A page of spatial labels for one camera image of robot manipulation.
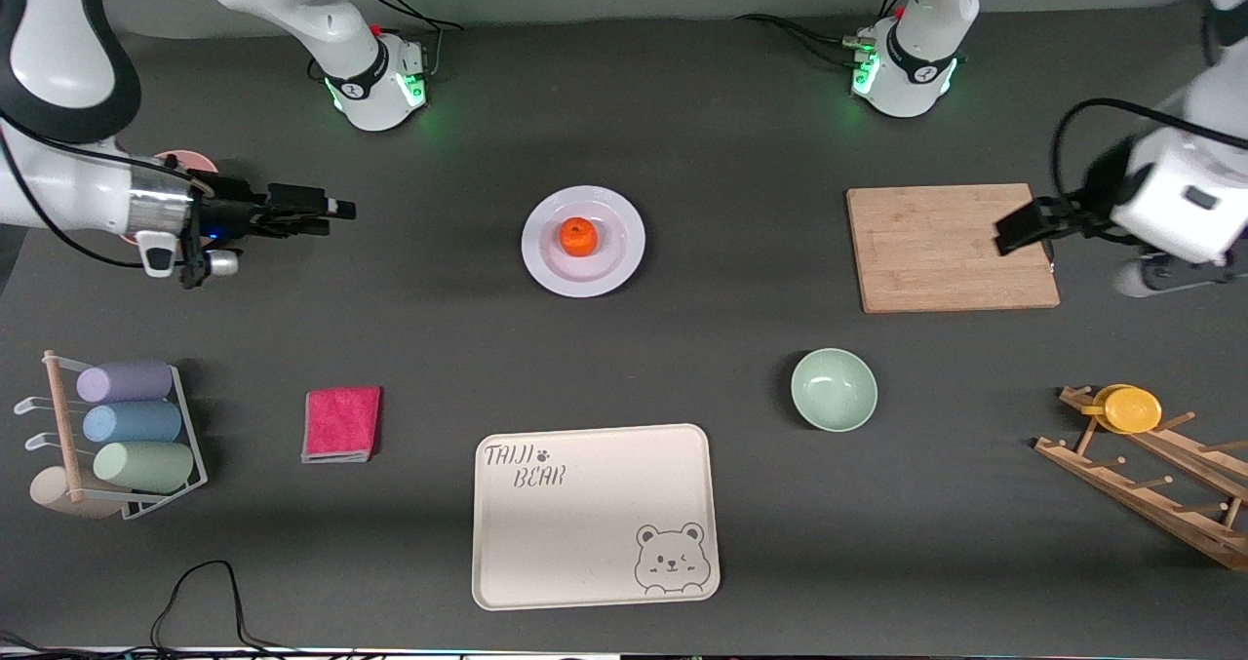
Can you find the white round plate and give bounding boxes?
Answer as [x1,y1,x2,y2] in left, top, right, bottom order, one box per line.
[521,185,646,298]

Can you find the wooden cutting board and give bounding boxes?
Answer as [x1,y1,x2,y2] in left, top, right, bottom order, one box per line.
[846,183,1061,314]

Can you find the purple cup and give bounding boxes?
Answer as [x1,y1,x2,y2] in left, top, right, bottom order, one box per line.
[76,361,175,405]

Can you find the yellow cup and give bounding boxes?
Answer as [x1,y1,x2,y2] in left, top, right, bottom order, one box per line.
[1092,384,1163,435]

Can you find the pink folded cloth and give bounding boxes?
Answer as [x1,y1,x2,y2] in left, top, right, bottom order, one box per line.
[301,386,382,464]

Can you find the blue cup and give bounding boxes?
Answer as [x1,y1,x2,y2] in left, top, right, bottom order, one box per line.
[82,401,184,445]

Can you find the light green bowl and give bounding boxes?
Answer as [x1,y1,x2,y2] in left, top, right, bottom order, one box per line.
[791,348,878,434]

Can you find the green cup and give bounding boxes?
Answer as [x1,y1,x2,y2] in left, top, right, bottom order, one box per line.
[93,441,196,494]

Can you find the wooden peg drying rack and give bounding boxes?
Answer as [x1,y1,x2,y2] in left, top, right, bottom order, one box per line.
[1033,384,1248,571]

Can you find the beige cup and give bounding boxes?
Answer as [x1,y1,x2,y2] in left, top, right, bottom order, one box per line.
[29,467,124,521]

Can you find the cream bear print tray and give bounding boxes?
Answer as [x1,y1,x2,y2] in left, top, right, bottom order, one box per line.
[472,423,721,610]

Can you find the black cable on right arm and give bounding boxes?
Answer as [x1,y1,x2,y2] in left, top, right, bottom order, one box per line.
[0,119,191,273]

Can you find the black cables at right base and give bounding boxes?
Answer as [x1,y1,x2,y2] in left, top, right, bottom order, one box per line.
[359,0,465,82]

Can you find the black cables at base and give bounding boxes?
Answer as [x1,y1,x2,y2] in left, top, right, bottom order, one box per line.
[735,0,910,68]
[359,0,465,82]

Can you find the white wire cup rack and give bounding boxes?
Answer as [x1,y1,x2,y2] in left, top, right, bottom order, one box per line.
[14,350,210,522]

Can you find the black cables at left base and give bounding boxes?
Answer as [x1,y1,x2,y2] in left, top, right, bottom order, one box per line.
[735,0,910,68]

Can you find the black cable on table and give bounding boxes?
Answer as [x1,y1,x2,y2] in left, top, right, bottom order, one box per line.
[0,561,303,657]

